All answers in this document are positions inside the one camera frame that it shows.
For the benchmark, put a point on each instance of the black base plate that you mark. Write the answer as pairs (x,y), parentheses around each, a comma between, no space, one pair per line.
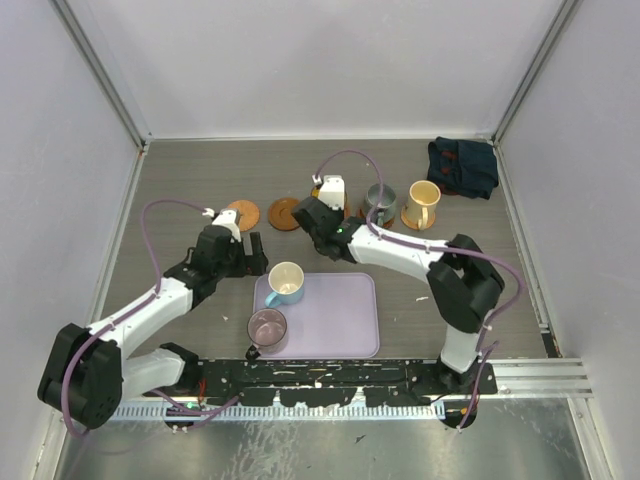
(315,383)

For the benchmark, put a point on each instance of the aluminium frame rail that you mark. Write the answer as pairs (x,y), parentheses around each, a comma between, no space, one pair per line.
(544,378)

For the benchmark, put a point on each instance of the dark blue folded cloth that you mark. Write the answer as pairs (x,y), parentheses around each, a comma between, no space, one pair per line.
(463,167)

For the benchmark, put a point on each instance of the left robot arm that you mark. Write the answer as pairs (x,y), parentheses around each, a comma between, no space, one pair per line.
(91,370)

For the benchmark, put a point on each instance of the grey green mug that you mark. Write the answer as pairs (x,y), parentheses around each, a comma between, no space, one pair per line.
(384,199)

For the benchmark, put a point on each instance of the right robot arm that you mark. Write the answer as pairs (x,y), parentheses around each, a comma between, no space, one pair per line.
(465,288)

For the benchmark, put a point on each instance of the cream mug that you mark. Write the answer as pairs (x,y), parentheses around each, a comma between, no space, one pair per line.
(422,195)

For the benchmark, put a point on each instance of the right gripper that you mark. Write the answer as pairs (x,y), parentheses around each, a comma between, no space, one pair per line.
(338,212)

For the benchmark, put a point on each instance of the white and blue mug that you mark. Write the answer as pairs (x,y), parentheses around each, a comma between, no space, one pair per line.
(286,281)

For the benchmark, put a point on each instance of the purple glass mug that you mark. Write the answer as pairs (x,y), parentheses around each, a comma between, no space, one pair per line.
(267,330)

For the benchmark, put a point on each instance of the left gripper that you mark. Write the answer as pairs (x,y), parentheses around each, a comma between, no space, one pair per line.
(249,265)

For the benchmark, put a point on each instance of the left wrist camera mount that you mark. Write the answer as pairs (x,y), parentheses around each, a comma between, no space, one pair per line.
(228,218)

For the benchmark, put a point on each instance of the lavender plastic tray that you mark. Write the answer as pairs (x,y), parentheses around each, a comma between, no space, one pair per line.
(336,318)

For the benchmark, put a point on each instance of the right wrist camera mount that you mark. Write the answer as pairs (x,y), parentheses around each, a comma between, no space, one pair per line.
(332,189)

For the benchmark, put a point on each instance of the woven rattan coaster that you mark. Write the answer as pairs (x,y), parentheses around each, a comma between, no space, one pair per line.
(249,214)
(421,223)

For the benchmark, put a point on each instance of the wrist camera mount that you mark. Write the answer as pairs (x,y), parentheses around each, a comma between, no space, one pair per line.
(332,189)
(228,218)

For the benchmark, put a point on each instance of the brown wooden coaster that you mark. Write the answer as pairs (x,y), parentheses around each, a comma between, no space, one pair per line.
(280,214)
(357,212)

